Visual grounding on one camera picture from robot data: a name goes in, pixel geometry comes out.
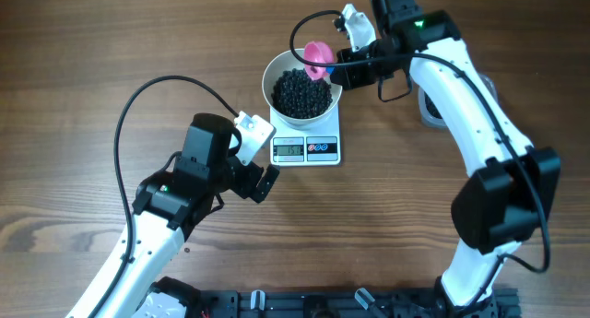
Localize clear plastic container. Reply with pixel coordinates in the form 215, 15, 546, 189
418, 74, 498, 130

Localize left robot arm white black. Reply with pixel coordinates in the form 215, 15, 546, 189
69, 112, 279, 317

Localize black beans in bowl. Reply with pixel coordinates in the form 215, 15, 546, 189
271, 69, 333, 119

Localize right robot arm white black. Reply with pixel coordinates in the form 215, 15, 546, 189
331, 0, 561, 317

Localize white bowl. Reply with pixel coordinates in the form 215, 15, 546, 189
262, 51, 343, 126

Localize white digital kitchen scale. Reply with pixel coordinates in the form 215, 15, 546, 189
270, 106, 341, 167

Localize pink scoop blue handle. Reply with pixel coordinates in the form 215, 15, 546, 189
303, 41, 334, 81

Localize black mounting rail base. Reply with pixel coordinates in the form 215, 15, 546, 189
151, 276, 522, 318

